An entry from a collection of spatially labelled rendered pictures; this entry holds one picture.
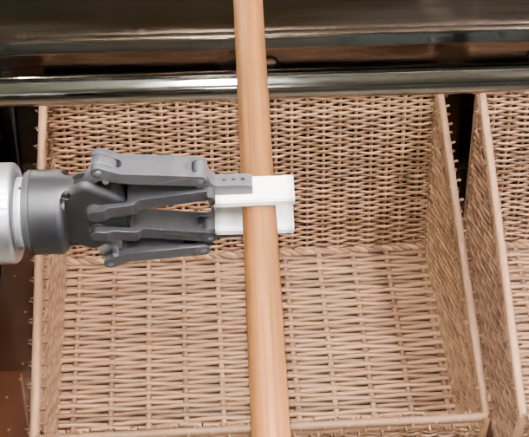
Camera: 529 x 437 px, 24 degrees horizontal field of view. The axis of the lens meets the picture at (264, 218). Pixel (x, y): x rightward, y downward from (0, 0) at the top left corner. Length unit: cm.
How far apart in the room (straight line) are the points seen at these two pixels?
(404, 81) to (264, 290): 33
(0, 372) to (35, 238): 70
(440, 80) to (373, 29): 40
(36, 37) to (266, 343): 78
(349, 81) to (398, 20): 42
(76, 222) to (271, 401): 26
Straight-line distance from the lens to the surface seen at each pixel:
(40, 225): 109
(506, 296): 161
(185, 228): 112
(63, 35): 168
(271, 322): 102
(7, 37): 169
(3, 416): 174
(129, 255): 115
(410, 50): 174
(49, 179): 110
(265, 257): 106
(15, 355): 180
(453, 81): 128
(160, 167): 107
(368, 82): 126
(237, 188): 109
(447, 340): 175
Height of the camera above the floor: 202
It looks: 48 degrees down
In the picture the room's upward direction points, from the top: straight up
